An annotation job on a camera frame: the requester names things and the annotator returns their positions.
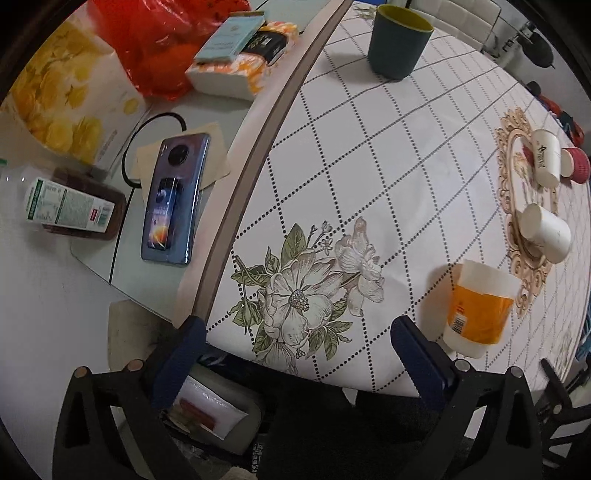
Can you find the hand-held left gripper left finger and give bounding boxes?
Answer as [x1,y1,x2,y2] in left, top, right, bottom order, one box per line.
[52,315,208,480]

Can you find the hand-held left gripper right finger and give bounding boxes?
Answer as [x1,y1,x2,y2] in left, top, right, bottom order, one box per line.
[390,315,544,480]

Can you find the white cup with orange label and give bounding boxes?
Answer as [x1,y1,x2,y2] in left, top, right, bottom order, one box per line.
[442,259,522,358]

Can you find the plain white paper cup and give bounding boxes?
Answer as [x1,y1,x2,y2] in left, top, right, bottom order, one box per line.
[521,203,572,264]

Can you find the printed white paper cup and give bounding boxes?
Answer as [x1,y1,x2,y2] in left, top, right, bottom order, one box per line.
[523,129,563,188]

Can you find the red paper cup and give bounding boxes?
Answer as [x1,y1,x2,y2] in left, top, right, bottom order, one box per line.
[560,148,591,183]

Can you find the dark teal cup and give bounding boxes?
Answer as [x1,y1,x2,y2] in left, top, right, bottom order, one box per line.
[368,4,435,81]

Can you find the white packet with red label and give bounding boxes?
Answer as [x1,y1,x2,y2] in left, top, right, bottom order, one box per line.
[161,362,266,455]

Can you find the blue smartphone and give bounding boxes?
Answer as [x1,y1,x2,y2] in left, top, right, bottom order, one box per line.
[141,133,212,266]

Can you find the floral checked tablecloth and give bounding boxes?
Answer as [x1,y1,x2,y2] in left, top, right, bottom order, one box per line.
[175,0,591,398]

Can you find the brown bottle with green label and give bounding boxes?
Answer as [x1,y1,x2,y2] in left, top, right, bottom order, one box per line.
[0,159,127,241]

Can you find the red and blue object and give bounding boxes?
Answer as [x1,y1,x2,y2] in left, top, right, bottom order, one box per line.
[538,95,585,139]

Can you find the orange patterned tissue pack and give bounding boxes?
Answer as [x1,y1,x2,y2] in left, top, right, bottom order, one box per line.
[185,21,298,100]

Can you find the yellow flower print bag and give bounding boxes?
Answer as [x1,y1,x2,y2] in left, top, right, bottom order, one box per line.
[0,21,153,164]

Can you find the red plastic bag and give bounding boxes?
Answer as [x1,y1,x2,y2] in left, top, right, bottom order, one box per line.
[90,0,252,102]

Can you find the teal book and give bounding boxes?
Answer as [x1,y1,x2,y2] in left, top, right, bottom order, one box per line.
[194,11,267,65]

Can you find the black box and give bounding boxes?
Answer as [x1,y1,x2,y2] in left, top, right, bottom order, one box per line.
[240,25,291,65]

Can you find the black device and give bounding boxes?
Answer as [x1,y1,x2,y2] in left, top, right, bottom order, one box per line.
[517,21,555,68]

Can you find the white chair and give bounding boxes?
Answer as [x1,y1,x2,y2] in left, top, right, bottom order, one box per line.
[406,0,504,35]

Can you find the black cable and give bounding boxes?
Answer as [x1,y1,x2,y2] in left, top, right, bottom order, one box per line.
[108,112,188,284]

